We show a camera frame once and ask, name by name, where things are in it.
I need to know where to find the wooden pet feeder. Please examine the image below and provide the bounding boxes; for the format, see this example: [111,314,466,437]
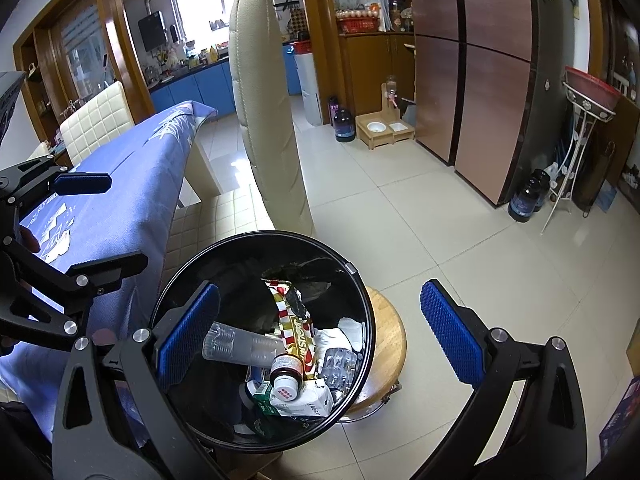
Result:
[355,115,417,151]

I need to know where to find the brown medicine bottle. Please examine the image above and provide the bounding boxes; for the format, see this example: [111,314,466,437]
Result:
[270,354,305,401]

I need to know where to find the white table leg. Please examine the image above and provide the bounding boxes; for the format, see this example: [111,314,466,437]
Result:
[191,122,224,197]

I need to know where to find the kitchen window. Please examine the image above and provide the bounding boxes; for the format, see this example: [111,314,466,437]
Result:
[170,0,246,43]

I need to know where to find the red egg basket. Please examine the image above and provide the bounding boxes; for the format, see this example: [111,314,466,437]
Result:
[336,16,381,35]

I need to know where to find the red basin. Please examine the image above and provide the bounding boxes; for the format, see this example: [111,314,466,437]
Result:
[564,66,623,111]

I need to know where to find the dark glass bottle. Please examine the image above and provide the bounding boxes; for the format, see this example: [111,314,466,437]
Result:
[530,169,551,206]

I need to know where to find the red gold snack wrapper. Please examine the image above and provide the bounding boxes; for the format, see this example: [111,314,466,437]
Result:
[264,277,318,378]

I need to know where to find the white tissue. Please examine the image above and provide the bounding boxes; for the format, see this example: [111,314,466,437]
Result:
[312,317,365,361]

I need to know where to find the black trash bin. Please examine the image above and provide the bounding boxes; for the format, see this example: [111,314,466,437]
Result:
[150,230,373,453]

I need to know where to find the dark printed box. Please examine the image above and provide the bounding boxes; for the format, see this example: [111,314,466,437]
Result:
[597,375,640,461]

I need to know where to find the blue printed tablecloth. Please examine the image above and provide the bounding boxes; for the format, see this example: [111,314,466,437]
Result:
[0,101,219,441]

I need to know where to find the black water heater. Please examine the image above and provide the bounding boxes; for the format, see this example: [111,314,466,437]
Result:
[138,11,168,52]

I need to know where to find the brown refrigerator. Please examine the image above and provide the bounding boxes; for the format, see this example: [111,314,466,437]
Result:
[407,0,551,206]

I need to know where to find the white floor appliance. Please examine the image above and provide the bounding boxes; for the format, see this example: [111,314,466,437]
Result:
[292,52,326,127]

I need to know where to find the white metal plant stand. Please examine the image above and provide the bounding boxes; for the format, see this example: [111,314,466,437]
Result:
[542,80,621,235]

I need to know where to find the blue kitchen cabinets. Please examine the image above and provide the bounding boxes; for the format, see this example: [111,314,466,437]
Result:
[149,45,303,116]

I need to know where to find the wooden shelf cabinet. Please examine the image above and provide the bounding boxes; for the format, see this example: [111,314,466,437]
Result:
[320,0,416,126]

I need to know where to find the clear blister pack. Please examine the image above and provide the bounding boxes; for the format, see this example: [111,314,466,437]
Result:
[318,346,360,391]

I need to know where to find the purple water jug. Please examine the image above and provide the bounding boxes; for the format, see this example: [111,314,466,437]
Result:
[332,96,357,142]

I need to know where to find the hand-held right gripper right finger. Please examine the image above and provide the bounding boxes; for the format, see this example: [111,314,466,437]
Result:
[420,279,588,480]

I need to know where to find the wooden display cabinet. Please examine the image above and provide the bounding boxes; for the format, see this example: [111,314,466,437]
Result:
[12,0,156,161]

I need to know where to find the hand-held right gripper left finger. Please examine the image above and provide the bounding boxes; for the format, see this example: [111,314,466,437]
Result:
[51,281,236,480]

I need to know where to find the round wooden stool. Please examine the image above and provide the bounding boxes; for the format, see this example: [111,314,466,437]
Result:
[340,285,408,423]

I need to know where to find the green white milk carton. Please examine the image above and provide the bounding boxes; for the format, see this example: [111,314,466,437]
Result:
[250,379,335,418]

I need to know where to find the pet water bottle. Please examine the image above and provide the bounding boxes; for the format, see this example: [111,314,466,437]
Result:
[382,76,405,111]

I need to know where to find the dark blue jug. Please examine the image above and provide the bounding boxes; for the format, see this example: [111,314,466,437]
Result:
[507,177,541,223]

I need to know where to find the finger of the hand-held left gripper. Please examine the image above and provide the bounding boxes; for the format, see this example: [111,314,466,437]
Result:
[0,156,113,211]
[0,240,149,351]

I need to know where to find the cream quilted chair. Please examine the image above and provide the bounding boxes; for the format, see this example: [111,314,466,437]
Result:
[165,0,317,281]
[59,81,135,168]

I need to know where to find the person's left hand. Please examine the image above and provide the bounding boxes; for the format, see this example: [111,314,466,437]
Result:
[17,226,42,253]

